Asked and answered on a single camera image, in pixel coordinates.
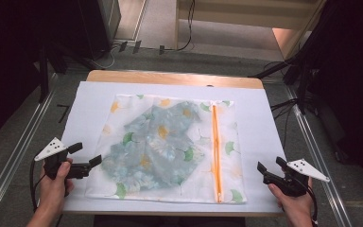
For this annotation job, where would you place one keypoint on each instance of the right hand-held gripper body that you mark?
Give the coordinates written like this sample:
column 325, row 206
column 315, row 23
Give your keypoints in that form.
column 296, row 184

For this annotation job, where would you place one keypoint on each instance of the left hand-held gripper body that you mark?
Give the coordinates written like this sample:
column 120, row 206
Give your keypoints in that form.
column 51, row 148

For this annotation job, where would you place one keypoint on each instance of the person's right hand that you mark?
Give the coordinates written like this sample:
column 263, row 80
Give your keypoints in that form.
column 297, row 208

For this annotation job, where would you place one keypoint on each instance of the person's left hand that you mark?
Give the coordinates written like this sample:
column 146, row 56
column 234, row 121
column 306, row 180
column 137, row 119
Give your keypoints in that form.
column 53, row 194

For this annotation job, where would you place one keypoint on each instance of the floral mesh laundry bag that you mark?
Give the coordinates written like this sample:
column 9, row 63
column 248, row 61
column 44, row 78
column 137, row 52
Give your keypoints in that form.
column 227, row 164

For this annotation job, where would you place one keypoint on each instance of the white table mat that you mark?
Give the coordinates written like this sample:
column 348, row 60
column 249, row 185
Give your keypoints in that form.
column 258, row 126

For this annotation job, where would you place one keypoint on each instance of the blue-grey tie-dye garment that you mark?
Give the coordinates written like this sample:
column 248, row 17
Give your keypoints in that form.
column 157, row 148

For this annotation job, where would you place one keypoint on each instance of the black metal stand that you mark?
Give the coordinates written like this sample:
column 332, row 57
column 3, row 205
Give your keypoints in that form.
column 43, row 75

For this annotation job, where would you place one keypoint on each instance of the black tripod stand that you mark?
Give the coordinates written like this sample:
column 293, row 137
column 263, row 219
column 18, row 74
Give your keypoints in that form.
column 299, row 72

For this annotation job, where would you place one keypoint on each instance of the small black plug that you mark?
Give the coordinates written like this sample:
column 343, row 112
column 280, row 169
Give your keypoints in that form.
column 123, row 46
column 137, row 46
column 162, row 49

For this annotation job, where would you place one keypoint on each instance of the wooden table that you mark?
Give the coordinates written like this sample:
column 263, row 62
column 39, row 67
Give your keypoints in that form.
column 170, row 77

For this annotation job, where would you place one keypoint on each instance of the black cabinet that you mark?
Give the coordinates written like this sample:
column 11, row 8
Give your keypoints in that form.
column 100, row 25

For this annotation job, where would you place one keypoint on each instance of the light wooden shelf unit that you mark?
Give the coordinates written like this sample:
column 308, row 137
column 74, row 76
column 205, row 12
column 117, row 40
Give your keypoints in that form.
column 249, row 15

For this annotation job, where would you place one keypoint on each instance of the metal floor rail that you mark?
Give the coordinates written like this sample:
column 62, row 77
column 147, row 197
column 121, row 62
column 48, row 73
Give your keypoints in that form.
column 15, row 151
column 315, row 151

